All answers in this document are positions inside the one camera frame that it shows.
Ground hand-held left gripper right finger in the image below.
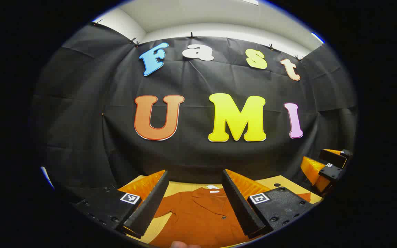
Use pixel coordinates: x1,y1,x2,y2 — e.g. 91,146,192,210
222,169,316,240

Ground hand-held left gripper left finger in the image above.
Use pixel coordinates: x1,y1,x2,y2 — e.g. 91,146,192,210
69,169,170,240

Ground orange button shirt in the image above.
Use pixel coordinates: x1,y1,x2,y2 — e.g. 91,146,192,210
149,186,312,248

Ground black backdrop cloth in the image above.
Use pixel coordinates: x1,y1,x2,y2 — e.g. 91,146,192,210
30,22,359,204

